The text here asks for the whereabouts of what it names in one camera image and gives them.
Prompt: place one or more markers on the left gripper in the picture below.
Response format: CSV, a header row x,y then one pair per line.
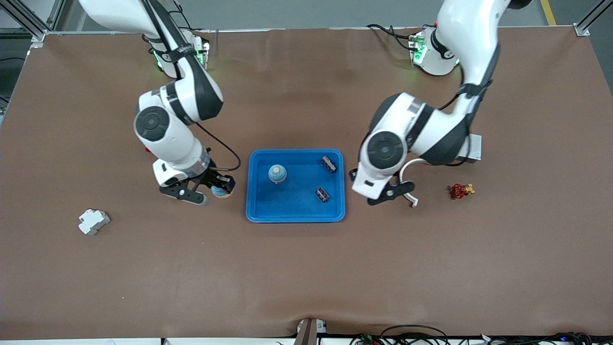
x,y
352,174

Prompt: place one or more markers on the aluminium frame profile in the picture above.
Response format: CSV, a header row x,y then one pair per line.
x,y
36,33
582,29

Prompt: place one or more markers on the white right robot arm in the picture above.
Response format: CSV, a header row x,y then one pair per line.
x,y
167,129

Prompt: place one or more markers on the white curved plastic bracket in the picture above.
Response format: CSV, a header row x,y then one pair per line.
x,y
414,203

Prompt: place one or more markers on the brass valve red handwheel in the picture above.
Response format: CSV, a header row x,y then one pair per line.
x,y
459,191

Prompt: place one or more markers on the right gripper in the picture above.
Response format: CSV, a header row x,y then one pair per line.
x,y
211,176

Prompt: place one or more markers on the white circuit breaker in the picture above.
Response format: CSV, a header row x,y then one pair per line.
x,y
93,222

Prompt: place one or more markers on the silver metal power supply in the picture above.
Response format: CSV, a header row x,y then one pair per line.
x,y
474,151

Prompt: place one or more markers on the small dark connector block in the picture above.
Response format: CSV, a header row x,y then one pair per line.
x,y
329,164

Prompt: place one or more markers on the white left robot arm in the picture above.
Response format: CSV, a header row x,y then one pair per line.
x,y
469,33

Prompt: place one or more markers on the blue plastic tray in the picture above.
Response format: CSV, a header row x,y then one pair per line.
x,y
295,206

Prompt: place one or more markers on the metal table clamp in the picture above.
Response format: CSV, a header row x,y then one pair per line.
x,y
309,333

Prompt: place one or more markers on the blue desk bell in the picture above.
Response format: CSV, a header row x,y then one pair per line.
x,y
278,173
219,192

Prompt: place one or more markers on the small black electrolytic capacitor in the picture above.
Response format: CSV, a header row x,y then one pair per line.
x,y
323,194

